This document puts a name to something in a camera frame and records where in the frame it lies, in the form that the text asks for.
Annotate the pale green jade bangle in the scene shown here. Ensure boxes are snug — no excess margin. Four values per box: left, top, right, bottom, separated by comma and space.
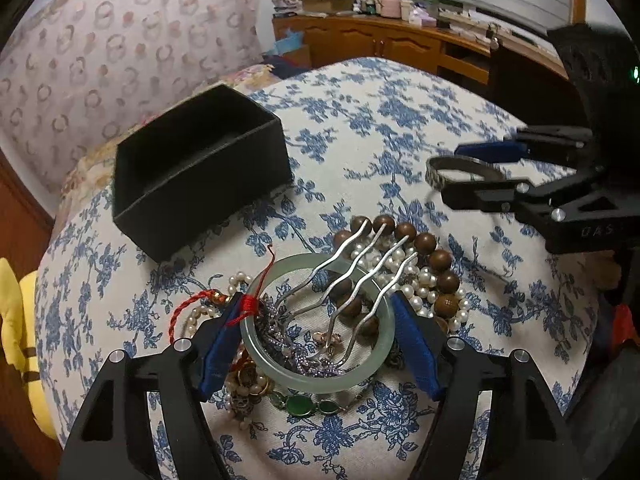
240, 254, 396, 394

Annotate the red twisted cord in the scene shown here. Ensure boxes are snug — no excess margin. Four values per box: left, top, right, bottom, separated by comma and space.
167, 242, 278, 346

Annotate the silver wavy hair comb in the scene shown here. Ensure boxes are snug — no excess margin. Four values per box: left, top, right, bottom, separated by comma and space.
273, 216, 418, 356

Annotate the black jewelry box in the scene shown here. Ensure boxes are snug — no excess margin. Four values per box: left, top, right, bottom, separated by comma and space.
112, 84, 293, 262

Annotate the dark metal bangle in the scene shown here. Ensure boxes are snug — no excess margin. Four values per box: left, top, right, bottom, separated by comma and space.
425, 155, 506, 192

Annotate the wooden sideboard cabinet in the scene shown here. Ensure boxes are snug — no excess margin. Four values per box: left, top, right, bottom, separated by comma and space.
272, 15, 567, 84

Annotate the yellow Pikachu plush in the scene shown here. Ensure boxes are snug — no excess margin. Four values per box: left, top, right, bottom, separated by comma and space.
0, 258, 58, 441

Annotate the blue floral bed cover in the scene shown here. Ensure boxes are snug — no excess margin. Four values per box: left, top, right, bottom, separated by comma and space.
36, 58, 598, 479

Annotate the pink thermos jug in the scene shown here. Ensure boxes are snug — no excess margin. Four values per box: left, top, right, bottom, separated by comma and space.
375, 0, 401, 20

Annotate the floral beige quilt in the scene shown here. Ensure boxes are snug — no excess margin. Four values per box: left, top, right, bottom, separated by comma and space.
52, 62, 281, 237

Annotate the blue tissue bag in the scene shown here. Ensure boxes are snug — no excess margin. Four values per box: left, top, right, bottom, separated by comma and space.
264, 29, 311, 68

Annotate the pink patterned headboard cover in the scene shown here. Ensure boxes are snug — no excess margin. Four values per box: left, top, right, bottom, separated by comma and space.
1, 0, 260, 193

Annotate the brown wooden bead bracelet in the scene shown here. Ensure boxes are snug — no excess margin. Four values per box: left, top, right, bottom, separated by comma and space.
330, 213, 462, 337

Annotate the white pearl necklace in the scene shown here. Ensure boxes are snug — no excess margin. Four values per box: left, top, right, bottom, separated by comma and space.
349, 238, 472, 334

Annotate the green stone bracelet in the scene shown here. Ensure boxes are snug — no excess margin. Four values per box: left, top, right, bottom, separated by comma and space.
269, 391, 367, 418

